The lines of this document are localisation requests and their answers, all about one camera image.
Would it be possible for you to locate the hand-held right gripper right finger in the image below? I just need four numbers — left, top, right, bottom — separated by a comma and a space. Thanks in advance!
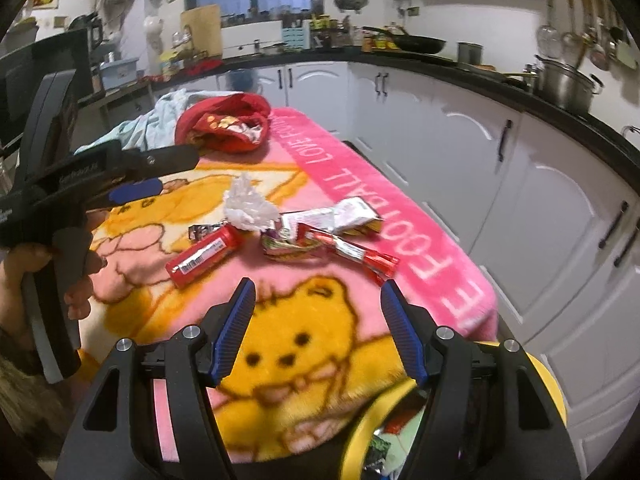
380, 280, 581, 480

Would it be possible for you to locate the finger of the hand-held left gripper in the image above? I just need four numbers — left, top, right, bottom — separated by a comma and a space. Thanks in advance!
120, 144, 199, 182
106, 177, 164, 207

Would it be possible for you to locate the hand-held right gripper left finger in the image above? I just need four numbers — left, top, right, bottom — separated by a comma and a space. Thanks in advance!
55, 277, 257, 480

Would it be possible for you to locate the small dark wrapper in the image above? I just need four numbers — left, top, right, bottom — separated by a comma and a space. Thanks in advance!
187, 222, 224, 242

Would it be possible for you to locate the red tube packet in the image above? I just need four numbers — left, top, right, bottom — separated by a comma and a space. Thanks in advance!
166, 224, 242, 289

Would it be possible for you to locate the red stick wrapper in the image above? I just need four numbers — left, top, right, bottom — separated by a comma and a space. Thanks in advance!
320, 232, 401, 281

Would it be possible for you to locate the white tissue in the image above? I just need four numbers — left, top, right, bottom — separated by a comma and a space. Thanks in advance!
222, 172, 279, 234

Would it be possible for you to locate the yellow trash bin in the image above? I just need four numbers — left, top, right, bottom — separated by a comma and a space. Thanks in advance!
340, 341, 569, 480

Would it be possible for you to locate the white sachet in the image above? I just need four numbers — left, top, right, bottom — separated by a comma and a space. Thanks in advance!
332, 197, 384, 237

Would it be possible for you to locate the pink and white packet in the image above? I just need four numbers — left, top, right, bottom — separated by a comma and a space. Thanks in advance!
279, 207, 336, 241

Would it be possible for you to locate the person's left forearm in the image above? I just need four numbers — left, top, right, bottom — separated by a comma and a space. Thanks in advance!
0, 330, 77, 467

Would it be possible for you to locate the person's left hand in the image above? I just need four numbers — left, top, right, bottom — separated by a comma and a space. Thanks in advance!
0, 207, 110, 343

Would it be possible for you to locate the light blue cloth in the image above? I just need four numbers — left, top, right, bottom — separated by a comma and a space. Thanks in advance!
75, 88, 202, 157

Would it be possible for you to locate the red printed cloth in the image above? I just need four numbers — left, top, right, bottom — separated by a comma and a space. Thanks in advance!
175, 92, 274, 154

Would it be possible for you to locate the pink printed blanket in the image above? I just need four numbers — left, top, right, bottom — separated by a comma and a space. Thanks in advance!
75, 107, 501, 467

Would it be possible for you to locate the grey plastic box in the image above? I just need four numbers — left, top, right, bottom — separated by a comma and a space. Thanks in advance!
97, 57, 139, 92

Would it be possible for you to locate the red dish cloth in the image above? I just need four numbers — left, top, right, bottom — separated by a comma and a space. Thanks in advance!
187, 58, 224, 76

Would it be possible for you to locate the black microwave oven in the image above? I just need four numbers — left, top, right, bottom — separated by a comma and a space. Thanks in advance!
0, 27, 94, 137

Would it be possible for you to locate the wooden cutting board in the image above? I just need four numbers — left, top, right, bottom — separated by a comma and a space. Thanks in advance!
180, 3, 224, 59

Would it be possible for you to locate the row of glass jars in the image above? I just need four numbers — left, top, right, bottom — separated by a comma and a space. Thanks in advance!
222, 4, 311, 24

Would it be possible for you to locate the blue utensil holder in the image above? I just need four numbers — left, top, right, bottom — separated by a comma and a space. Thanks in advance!
281, 24, 311, 51

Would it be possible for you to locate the cluster of condiment bottles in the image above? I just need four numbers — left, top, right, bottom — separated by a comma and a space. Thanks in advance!
310, 12, 397, 52

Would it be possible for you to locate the black wok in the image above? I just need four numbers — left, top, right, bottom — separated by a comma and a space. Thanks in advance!
362, 26, 447, 56

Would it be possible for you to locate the small steel pot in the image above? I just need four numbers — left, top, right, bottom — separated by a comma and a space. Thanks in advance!
457, 42, 485, 67

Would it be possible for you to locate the large steel stockpot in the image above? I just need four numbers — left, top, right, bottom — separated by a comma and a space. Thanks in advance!
524, 56, 604, 114

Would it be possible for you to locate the row of hanging kitchen utensils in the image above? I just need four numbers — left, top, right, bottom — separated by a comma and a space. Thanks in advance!
536, 0, 640, 73

